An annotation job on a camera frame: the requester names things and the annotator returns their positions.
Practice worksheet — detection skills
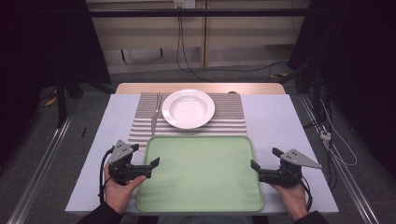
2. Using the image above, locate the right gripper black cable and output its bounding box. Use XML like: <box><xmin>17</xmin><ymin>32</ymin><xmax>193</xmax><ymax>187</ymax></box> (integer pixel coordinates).
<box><xmin>299</xmin><ymin>176</ymin><xmax>314</xmax><ymax>213</ymax></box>

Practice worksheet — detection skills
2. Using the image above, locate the aluminium floor rail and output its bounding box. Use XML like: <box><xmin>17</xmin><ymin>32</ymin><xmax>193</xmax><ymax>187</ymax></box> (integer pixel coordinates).
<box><xmin>7</xmin><ymin>115</ymin><xmax>74</xmax><ymax>224</ymax></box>
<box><xmin>300</xmin><ymin>94</ymin><xmax>381</xmax><ymax>224</ymax></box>

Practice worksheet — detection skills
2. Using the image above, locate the green tray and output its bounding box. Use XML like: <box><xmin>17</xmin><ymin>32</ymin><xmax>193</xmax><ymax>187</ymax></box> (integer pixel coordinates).
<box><xmin>135</xmin><ymin>134</ymin><xmax>265</xmax><ymax>213</ymax></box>

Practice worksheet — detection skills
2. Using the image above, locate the white wall socket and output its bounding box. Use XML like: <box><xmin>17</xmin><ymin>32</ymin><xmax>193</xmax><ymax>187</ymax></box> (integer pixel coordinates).
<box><xmin>173</xmin><ymin>0</ymin><xmax>196</xmax><ymax>9</ymax></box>

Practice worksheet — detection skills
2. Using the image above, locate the striped grey placemat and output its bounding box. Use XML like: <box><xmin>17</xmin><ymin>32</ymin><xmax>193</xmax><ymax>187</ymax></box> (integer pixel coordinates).
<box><xmin>127</xmin><ymin>91</ymin><xmax>248</xmax><ymax>152</ymax></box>

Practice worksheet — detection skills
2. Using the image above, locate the person's right hand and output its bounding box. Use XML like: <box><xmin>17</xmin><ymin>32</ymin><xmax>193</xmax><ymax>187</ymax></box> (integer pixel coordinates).
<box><xmin>270</xmin><ymin>181</ymin><xmax>309</xmax><ymax>222</ymax></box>

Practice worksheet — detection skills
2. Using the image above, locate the black curtain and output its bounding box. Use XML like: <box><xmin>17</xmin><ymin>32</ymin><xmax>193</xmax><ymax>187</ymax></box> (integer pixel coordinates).
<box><xmin>287</xmin><ymin>0</ymin><xmax>396</xmax><ymax>178</ymax></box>
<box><xmin>0</xmin><ymin>0</ymin><xmax>112</xmax><ymax>162</ymax></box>

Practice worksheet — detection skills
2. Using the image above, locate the black horizontal frame bar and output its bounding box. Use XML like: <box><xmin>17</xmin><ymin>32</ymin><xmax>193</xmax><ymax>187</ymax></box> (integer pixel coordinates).
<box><xmin>88</xmin><ymin>8</ymin><xmax>312</xmax><ymax>18</ymax></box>

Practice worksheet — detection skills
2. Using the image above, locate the silver fork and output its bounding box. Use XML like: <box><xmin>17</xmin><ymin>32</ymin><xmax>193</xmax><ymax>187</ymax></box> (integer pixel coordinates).
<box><xmin>150</xmin><ymin>91</ymin><xmax>163</xmax><ymax>136</ymax></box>

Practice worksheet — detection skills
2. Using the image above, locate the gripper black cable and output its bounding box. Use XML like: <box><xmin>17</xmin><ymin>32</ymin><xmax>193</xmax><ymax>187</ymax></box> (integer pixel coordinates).
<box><xmin>98</xmin><ymin>147</ymin><xmax>115</xmax><ymax>204</ymax></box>
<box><xmin>299</xmin><ymin>176</ymin><xmax>314</xmax><ymax>213</ymax></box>

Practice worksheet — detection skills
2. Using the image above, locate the white deep plate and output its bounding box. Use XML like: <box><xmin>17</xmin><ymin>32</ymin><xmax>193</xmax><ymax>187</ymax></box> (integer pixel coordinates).
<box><xmin>161</xmin><ymin>89</ymin><xmax>217</xmax><ymax>131</ymax></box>

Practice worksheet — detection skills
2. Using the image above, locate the person's left hand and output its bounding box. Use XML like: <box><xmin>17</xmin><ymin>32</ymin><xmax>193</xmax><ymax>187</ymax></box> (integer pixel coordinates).
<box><xmin>103</xmin><ymin>162</ymin><xmax>148</xmax><ymax>215</ymax></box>

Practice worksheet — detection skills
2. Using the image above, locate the black hanging cable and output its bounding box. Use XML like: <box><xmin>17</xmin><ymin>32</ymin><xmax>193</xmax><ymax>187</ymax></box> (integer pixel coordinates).
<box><xmin>176</xmin><ymin>16</ymin><xmax>214</xmax><ymax>83</ymax></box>

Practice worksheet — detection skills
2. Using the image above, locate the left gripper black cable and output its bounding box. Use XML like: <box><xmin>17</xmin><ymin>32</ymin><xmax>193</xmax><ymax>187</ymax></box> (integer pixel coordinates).
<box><xmin>98</xmin><ymin>147</ymin><xmax>115</xmax><ymax>204</ymax></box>

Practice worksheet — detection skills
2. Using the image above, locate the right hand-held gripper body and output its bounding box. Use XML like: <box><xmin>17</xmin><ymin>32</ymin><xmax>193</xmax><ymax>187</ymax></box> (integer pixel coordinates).
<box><xmin>258</xmin><ymin>148</ymin><xmax>322</xmax><ymax>189</ymax></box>

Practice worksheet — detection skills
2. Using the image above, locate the white cable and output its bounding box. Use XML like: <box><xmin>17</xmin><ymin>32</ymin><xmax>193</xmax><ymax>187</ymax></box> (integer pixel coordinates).
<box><xmin>320</xmin><ymin>99</ymin><xmax>359</xmax><ymax>167</ymax></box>

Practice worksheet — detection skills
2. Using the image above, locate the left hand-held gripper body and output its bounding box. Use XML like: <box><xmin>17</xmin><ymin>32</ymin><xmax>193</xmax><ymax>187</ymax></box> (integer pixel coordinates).
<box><xmin>106</xmin><ymin>139</ymin><xmax>153</xmax><ymax>187</ymax></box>

